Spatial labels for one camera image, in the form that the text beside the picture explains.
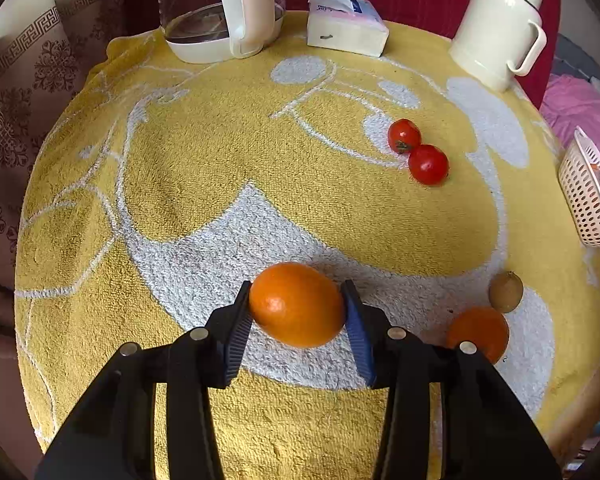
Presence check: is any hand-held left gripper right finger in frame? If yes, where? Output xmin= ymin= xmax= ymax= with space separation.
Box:
xmin=341 ymin=279 xmax=563 ymax=480

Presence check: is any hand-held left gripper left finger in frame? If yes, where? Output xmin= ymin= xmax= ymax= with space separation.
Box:
xmin=34 ymin=281 xmax=254 ymax=480

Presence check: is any oval orange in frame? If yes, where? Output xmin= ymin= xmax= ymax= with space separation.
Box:
xmin=249 ymin=262 xmax=348 ymax=349

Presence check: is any large tangerine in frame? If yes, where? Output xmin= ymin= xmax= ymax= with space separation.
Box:
xmin=446 ymin=306 xmax=510 ymax=365

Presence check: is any brown kiwi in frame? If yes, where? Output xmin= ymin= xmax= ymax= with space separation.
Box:
xmin=489 ymin=271 xmax=524 ymax=313

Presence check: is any red cherry tomato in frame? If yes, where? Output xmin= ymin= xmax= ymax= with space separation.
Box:
xmin=408 ymin=144 xmax=450 ymax=186
xmin=387 ymin=118 xmax=422 ymax=155

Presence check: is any white plastic basket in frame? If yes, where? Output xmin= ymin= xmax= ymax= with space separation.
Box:
xmin=558 ymin=126 xmax=600 ymax=248

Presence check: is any yellow cartoon towel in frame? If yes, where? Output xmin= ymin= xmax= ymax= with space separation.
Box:
xmin=14 ymin=10 xmax=600 ymax=480

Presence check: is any tissue pack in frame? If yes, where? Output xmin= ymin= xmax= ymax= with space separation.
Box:
xmin=307 ymin=0 xmax=390 ymax=57

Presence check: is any pink dotted blanket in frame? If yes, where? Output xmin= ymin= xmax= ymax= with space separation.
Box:
xmin=539 ymin=72 xmax=600 ymax=151

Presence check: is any cream thermos jug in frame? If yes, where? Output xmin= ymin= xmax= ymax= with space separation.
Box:
xmin=448 ymin=0 xmax=548 ymax=92

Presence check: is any patterned beige curtain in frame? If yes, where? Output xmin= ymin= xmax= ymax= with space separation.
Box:
xmin=0 ymin=0 xmax=166 ymax=341

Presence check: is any glass kettle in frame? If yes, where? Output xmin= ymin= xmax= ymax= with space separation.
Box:
xmin=158 ymin=0 xmax=287 ymax=64

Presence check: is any grey bed headboard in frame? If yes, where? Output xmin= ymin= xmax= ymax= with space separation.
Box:
xmin=550 ymin=32 xmax=600 ymax=83

